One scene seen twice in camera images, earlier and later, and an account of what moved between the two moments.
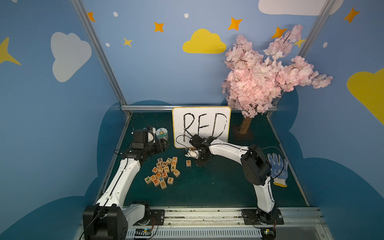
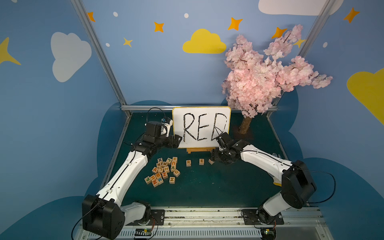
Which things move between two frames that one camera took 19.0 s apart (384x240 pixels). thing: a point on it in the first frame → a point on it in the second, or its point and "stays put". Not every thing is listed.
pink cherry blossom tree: [253, 80] stays put
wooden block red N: [156, 182] stays put
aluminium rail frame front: [227, 223] stays put
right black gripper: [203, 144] → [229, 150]
